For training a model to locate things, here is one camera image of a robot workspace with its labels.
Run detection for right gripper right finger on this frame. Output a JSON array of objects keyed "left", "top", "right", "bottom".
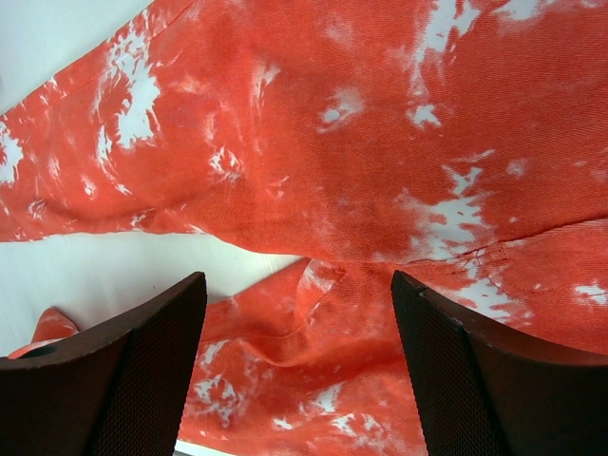
[{"left": 391, "top": 271, "right": 607, "bottom": 455}]

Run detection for orange white tie-dye trousers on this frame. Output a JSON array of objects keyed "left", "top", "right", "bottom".
[{"left": 1, "top": 1, "right": 607, "bottom": 455}]

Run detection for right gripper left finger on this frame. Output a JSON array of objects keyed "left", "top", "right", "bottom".
[{"left": 1, "top": 272, "right": 207, "bottom": 455}]

